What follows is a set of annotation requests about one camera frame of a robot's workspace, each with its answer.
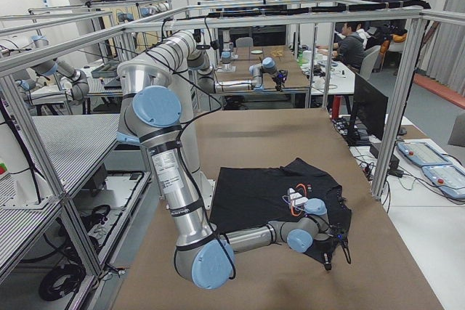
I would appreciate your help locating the black computer monitor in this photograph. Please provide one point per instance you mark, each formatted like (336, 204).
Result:
(368, 113)

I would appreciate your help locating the grey teach pendant far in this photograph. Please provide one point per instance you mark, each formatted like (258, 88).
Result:
(421, 154)

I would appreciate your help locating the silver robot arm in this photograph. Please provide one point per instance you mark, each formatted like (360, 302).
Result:
(242, 68)
(152, 116)

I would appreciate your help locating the seated person in grey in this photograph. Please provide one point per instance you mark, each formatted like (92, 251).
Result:
(350, 50)

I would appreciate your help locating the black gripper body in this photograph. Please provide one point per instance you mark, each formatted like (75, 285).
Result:
(325, 248)

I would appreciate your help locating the black t-shirt with logo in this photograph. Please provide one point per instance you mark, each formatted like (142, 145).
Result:
(247, 198)

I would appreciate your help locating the grey teach pendant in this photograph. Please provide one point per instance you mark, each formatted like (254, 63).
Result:
(448, 178)
(421, 154)

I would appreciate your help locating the striped aluminium frame table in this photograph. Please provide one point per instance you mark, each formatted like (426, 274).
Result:
(77, 145)

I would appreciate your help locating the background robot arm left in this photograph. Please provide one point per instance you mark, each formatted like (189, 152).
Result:
(73, 85)

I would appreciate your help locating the grey teach pendant near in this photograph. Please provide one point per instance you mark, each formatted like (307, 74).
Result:
(448, 178)

